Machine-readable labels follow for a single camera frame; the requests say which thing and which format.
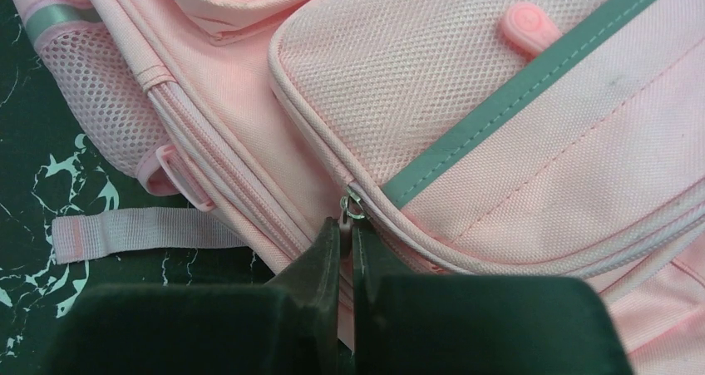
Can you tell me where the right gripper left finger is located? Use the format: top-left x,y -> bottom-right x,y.
47,218 -> 341,374

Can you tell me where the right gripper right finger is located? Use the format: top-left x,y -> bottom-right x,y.
352,223 -> 633,374

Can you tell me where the pink student backpack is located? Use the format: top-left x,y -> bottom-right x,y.
12,0 -> 704,374

